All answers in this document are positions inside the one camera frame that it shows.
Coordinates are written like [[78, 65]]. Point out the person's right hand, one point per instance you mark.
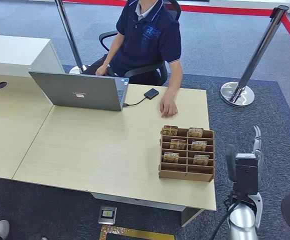
[[101, 70]]

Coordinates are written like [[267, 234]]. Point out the grey laptop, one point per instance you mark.
[[80, 91]]

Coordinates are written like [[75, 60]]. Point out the person's left forearm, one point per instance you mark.
[[174, 78]]

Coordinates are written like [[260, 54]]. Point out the wooden card rack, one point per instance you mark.
[[186, 173]]

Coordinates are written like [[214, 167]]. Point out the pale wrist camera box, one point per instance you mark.
[[246, 160]]

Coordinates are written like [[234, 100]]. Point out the black camera bracket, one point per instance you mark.
[[246, 180]]

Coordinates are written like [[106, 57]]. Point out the gold floor tape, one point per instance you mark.
[[125, 232]]

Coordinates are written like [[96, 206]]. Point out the chrome stanchion post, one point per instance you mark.
[[69, 36], [258, 53]]

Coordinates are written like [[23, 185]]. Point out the white cabinet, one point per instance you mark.
[[14, 53]]

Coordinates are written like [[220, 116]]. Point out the black office chair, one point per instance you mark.
[[145, 70]]

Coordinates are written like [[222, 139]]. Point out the black external drive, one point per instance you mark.
[[151, 93]]

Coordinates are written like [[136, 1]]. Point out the white desk underframe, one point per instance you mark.
[[140, 201]]

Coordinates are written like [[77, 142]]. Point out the person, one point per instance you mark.
[[147, 36]]

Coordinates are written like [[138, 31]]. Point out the gold hotel card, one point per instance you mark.
[[171, 157], [170, 130], [198, 146], [201, 160], [195, 132], [177, 144]]

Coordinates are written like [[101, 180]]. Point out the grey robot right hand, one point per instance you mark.
[[257, 145]]

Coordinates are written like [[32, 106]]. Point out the metal floor outlet box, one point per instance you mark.
[[107, 215]]

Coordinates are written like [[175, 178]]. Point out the person's right forearm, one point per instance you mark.
[[112, 51]]

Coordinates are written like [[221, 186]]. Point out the person's left hand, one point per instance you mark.
[[168, 106]]

